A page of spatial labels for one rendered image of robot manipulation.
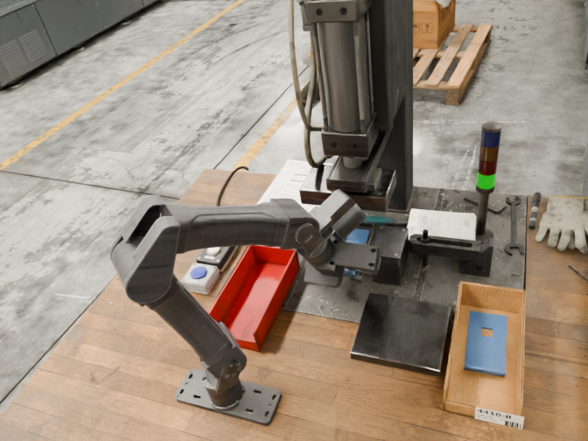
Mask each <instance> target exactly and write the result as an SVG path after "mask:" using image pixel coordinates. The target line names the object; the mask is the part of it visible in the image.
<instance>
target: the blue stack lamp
mask: <svg viewBox="0 0 588 441"><path fill-rule="evenodd" d="M500 139H501V130H500V131H499V132H494V133H489V132H485V131H484V130H481V138H480V144H481V145H483V146H485V147H496V146H498V145H499V144H500Z"/></svg>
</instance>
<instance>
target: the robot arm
mask: <svg viewBox="0 0 588 441"><path fill-rule="evenodd" d="M160 214H161V217H160ZM159 217H160V218H159ZM366 218H367V216H366V215H365V214H364V212H363V211H362V210H361V209H360V208H359V207H358V206H357V204H356V203H355V202H354V200H353V199H352V198H350V197H349V196H348V195H346V194H345V193H344V192H342V191H341V190H340V189H338V190H336V191H335V192H334V193H333V194H332V195H331V196H330V197H329V198H328V199H327V200H326V201H324V202H323V203H322V204H321V205H320V206H319V207H317V206H315V207H314V208H313V209H312V210H311V211H310V212H309V213H308V212H307V211H306V210H305V209H304V208H303V207H302V206H301V205H300V204H299V203H297V202H296V201H295V200H294V199H270V200H269V202H261V203H260V204H255V205H247V206H184V205H180V204H165V203H164V201H163V200H162V198H161V197H160V196H159V195H148V196H145V197H144V198H143V199H142V200H141V201H140V203H139V204H138V206H137V207H136V209H135V211H134V212H133V214H132V215H131V216H130V218H129V220H128V221H127V223H126V224H125V226H124V227H123V229H122V231H121V232H120V234H119V235H118V236H117V237H116V239H115V241H114V242H113V244H112V246H111V248H110V251H109V255H110V258H111V261H112V263H113V264H114V265H115V269H116V271H117V274H118V276H119V277H120V280H121V282H122V285H123V288H124V290H125V292H126V295H127V297H128V298H129V299H130V300H131V301H133V302H135V303H138V304H139V305H140V306H141V307H144V306H145V305H146V306H147V307H148V308H149V309H150V310H152V311H154V312H155V313H157V314H158V315H159V316H160V317H161V318H162V319H163V320H164V321H165V322H166V323H167V324H168V325H169V326H170V327H171V328H172V329H173V330H174V331H175V332H176V333H177V334H178V335H179V336H181V337H182V338H183V339H184V340H185V341H186V342H187V343H188V344H189V345H190V346H191V347H192V349H193V350H194V351H195V352H196V354H197V355H198V356H199V361H200V363H201V365H202V367H203V368H204V369H205V370H204V371H202V370H198V369H191V370H189V372H188V373H187V375H186V377H185V379H184V380H183V382H182V383H181V385H180V387H179V388H178V391H177V393H176V394H175V398H176V400H177V402H179V403H184V404H187V405H191V406H194V407H197V408H201V409H204V410H210V411H212V412H216V413H220V414H222V415H226V416H230V417H235V418H238V419H241V420H245V421H248V422H251V423H255V424H260V425H264V426H268V425H270V424H271V422H272V419H273V417H274V415H275V413H276V410H277V407H278V404H279V403H280V400H281V398H282V395H281V391H280V390H279V389H276V388H270V387H266V386H263V385H259V384H255V383H252V382H248V381H242V380H240V379H239V375H240V373H241V372H242V370H243V369H244V368H245V367H246V365H247V357H246V355H245V354H244V352H243V351H242V349H241V348H240V346H239V345H238V343H237V341H236V340H235V338H234V336H233V334H232V333H231V332H230V331H229V330H228V329H227V327H226V326H225V325H224V324H223V323H222V322H220V323H218V322H217V321H216V320H214V319H213V318H212V317H211V315H210V314H209V313H208V312H207V311H206V310H205V309H204V308H203V306H202V305H201V304H200V303H199V302H198V301H197V300H196V298H195V297H194V296H193V295H192V294H191V293H190V292H189V290H188V289H187V288H186V287H185V286H184V285H183V284H182V283H181V282H180V281H179V280H178V278H177V277H176V275H175V274H174V273H173V271H174V265H175V260H176V255H178V254H184V253H186V252H188V251H193V250H197V249H210V248H220V247H233V246H247V245H263V246H266V247H279V248H280V249H297V251H298V253H299V254H300V255H301V256H302V257H303V258H304V259H305V260H306V261H307V266H306V271H305V275H304V280H305V281H306V282H307V283H308V284H322V285H327V286H329V287H334V288H337V287H339V286H341V282H342V277H343V276H344V272H345V269H348V270H358V271H360V272H363V273H367V274H374V275H377V270H379V268H380V263H381V258H380V255H381V251H380V249H379V247H378V246H371V245H364V244H358V243H351V242H346V241H347V237H348V236H349V235H350V234H351V233H352V232H353V231H354V230H355V229H356V228H357V227H358V226H359V225H360V224H361V223H362V222H363V221H364V220H365V219H366ZM257 393H259V394H257ZM198 398H199V399H198ZM274 398H275V400H274ZM247 411H249V412H247ZM250 412H252V413H250ZM267 415H268V416H267Z"/></svg>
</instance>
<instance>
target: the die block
mask: <svg viewBox="0 0 588 441"><path fill-rule="evenodd" d="M408 257H409V233H408V236H407V239H406V242H405V245H404V249H403V252H402V258H401V261H400V262H396V261H389V260H382V259H381V263H380V268H379V270H377V275H374V274H371V277H372V282H375V283H381V284H392V285H397V286H401V283H402V280H403V274H404V271H405V267H406V264H407V261H408Z"/></svg>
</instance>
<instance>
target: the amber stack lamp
mask: <svg viewBox="0 0 588 441"><path fill-rule="evenodd" d="M499 147H500V145H498V146H496V147H485V146H483V145H480V147H479V159H480V160H482V161H485V162H493V161H495V160H497V159H498V156H499V155H498V154H499Z"/></svg>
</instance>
